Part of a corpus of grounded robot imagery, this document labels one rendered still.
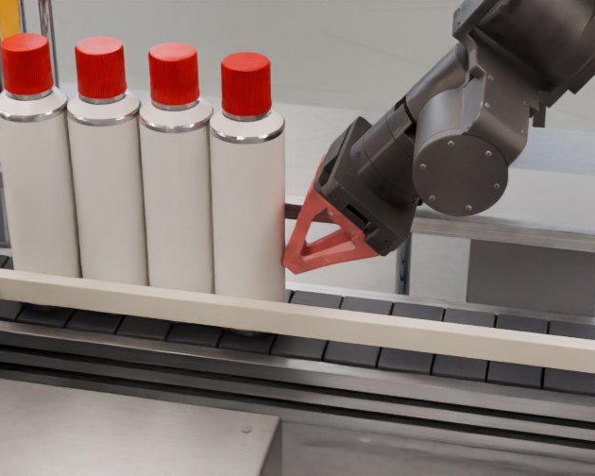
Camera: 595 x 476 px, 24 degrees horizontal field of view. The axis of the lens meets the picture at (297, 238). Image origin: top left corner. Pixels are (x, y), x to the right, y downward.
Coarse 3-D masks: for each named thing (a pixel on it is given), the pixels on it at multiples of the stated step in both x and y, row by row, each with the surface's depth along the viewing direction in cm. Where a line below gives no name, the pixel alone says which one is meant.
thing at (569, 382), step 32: (0, 256) 109; (0, 320) 102; (32, 320) 101; (64, 320) 101; (96, 320) 101; (128, 320) 101; (160, 320) 101; (448, 320) 101; (480, 320) 101; (512, 320) 101; (544, 320) 101; (256, 352) 98; (288, 352) 98; (320, 352) 98; (352, 352) 98; (384, 352) 98; (416, 352) 98; (512, 384) 95; (544, 384) 94; (576, 384) 94
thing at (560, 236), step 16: (0, 176) 104; (288, 208) 100; (336, 224) 99; (416, 224) 98; (432, 224) 98; (448, 224) 97; (464, 224) 97; (480, 224) 97; (496, 224) 97; (512, 224) 97; (528, 224) 97; (544, 224) 97; (560, 224) 97; (496, 240) 97; (512, 240) 97; (528, 240) 97; (544, 240) 96; (560, 240) 96; (576, 240) 96; (592, 240) 96
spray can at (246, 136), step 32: (224, 64) 90; (256, 64) 90; (224, 96) 91; (256, 96) 91; (224, 128) 91; (256, 128) 91; (224, 160) 92; (256, 160) 92; (224, 192) 94; (256, 192) 93; (224, 224) 95; (256, 224) 94; (224, 256) 96; (256, 256) 96; (224, 288) 98; (256, 288) 97
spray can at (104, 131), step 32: (96, 64) 92; (96, 96) 93; (128, 96) 95; (96, 128) 94; (128, 128) 94; (96, 160) 95; (128, 160) 96; (96, 192) 96; (128, 192) 97; (96, 224) 98; (128, 224) 98; (96, 256) 99; (128, 256) 99
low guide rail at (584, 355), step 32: (0, 288) 100; (32, 288) 99; (64, 288) 99; (96, 288) 98; (128, 288) 98; (160, 288) 98; (192, 320) 98; (224, 320) 97; (256, 320) 97; (288, 320) 96; (320, 320) 95; (352, 320) 95; (384, 320) 95; (416, 320) 95; (448, 352) 94; (480, 352) 94; (512, 352) 93; (544, 352) 93; (576, 352) 92
